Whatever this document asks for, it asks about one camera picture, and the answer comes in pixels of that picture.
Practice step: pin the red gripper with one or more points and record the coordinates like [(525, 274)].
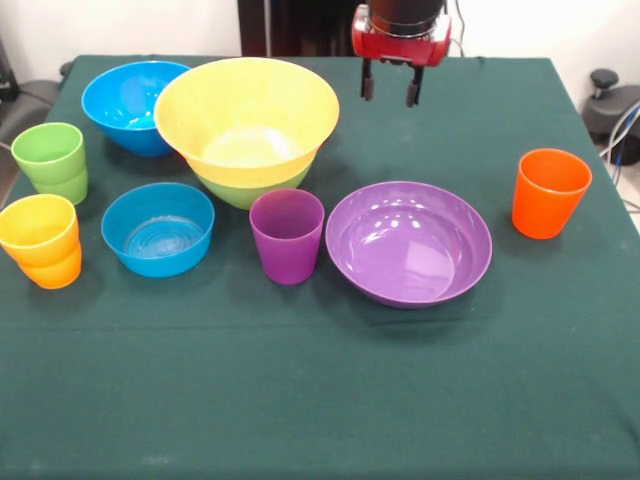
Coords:
[(400, 47)]

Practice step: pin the yellow bowl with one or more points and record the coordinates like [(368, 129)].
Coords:
[(245, 100)]

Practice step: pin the purple bowl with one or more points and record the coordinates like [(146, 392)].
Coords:
[(407, 260)]

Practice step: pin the green bowl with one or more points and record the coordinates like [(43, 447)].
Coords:
[(240, 195)]

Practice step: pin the purple cup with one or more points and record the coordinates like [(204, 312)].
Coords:
[(287, 255)]

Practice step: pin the red-orange cup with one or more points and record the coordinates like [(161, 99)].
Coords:
[(547, 210)]

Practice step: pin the black stand with knob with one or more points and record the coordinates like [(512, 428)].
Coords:
[(605, 80)]

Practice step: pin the large blue bowl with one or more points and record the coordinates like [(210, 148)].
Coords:
[(120, 110)]

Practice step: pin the small blue bowl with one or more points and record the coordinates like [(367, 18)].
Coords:
[(157, 262)]

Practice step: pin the dark green table cloth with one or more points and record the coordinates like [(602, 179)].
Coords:
[(320, 375)]

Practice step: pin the black table clamp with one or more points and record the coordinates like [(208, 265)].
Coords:
[(65, 69)]

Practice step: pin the green cup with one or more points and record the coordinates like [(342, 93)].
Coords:
[(47, 165), (67, 192)]

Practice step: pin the dark equipment box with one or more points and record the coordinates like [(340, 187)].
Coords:
[(6, 75)]

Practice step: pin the yellow cup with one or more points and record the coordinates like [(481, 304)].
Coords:
[(37, 247)]

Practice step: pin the orange cup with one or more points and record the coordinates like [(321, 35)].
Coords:
[(52, 277)]

